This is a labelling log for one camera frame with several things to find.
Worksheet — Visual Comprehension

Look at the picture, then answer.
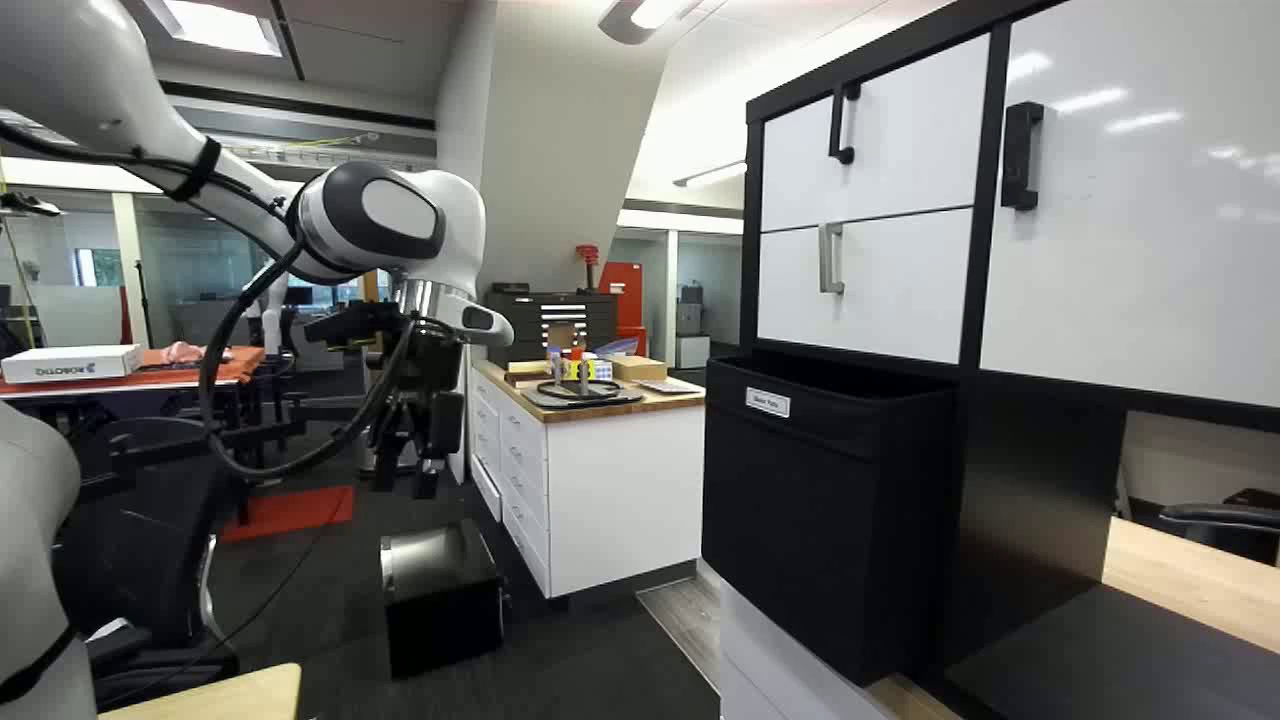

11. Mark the dark padded seat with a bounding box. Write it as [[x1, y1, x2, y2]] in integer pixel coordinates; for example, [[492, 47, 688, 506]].
[[1147, 486, 1280, 569]]

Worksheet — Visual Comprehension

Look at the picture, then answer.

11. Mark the white cabinet with wood top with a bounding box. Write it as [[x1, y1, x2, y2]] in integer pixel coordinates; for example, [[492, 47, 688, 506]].
[[466, 357, 711, 605]]

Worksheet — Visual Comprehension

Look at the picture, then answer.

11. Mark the dark round tray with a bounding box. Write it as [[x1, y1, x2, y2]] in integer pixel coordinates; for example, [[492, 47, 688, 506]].
[[518, 377, 649, 412]]

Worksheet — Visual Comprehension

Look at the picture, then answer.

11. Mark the white flat box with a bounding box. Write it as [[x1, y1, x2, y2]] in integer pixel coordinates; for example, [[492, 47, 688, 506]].
[[0, 340, 145, 387]]

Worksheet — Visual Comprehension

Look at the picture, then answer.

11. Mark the small cardboard box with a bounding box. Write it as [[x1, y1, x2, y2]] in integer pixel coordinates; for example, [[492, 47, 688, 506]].
[[607, 352, 673, 387]]

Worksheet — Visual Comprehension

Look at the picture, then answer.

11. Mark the black cabinet frame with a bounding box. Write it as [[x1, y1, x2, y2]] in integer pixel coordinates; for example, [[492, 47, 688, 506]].
[[736, 0, 1280, 720]]

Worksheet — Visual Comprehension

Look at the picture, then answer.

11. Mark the white flat tray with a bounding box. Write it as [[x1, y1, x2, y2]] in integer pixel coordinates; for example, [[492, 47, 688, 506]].
[[636, 377, 710, 405]]

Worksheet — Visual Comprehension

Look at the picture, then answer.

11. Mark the silver drawer handle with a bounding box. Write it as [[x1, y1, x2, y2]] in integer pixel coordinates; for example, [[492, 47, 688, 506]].
[[816, 219, 854, 299]]

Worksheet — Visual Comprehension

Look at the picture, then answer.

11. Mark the white bin label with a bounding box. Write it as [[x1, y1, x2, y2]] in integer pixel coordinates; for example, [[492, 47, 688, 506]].
[[741, 386, 798, 423]]

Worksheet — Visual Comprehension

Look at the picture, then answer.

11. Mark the white drawer with black handle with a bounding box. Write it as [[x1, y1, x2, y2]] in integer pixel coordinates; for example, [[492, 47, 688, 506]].
[[756, 32, 998, 235]]

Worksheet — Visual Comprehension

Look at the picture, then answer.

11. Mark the black box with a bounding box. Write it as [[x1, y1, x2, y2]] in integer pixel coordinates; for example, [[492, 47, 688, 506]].
[[373, 521, 518, 683]]

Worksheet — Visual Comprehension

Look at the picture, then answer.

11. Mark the black door handle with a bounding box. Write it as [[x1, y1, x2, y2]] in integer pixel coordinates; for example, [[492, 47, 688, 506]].
[[999, 101, 1049, 218]]

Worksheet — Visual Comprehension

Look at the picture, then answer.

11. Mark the black fabric storage bin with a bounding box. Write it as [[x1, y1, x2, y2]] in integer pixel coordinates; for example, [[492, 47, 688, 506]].
[[701, 340, 964, 692]]

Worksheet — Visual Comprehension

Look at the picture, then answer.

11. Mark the white drawer with silver handle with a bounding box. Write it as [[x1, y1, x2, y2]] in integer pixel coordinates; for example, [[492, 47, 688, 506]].
[[753, 207, 978, 367]]

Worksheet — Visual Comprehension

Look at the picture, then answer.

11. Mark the black office chair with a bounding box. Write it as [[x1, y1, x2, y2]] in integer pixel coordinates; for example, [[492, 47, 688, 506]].
[[47, 410, 250, 712]]

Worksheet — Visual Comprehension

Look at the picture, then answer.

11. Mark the colourful toy stack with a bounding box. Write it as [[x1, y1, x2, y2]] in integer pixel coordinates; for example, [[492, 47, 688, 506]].
[[557, 340, 601, 393]]

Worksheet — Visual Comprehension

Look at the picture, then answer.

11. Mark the black drawer handle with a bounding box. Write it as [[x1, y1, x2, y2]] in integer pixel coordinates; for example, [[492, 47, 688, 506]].
[[823, 79, 863, 169]]

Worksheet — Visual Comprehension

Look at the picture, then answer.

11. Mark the black tool chest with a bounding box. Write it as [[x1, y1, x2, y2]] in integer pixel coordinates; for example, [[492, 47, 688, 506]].
[[480, 280, 622, 364]]

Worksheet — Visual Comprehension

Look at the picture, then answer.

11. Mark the black table mat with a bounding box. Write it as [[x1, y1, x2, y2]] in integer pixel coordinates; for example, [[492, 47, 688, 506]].
[[939, 579, 1280, 720]]

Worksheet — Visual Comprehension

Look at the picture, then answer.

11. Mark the orange table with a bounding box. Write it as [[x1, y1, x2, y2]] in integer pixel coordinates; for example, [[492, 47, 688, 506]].
[[0, 340, 272, 410]]

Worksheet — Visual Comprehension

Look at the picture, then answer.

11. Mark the red machine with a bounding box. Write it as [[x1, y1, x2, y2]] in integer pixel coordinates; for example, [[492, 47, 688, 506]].
[[572, 240, 652, 357]]

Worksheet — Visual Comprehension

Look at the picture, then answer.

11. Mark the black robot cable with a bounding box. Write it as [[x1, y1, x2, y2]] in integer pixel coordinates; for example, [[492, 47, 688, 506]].
[[194, 240, 425, 486]]

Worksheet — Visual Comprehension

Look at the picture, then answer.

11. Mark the red floor mat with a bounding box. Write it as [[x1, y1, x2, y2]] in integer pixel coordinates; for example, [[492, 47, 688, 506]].
[[216, 479, 362, 548]]

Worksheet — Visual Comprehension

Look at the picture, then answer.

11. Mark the large white cabinet door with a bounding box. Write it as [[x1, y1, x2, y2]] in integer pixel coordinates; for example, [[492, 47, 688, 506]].
[[982, 0, 1280, 412]]

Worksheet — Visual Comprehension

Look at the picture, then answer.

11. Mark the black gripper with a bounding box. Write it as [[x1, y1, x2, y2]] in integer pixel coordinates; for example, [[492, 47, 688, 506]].
[[373, 320, 474, 502]]

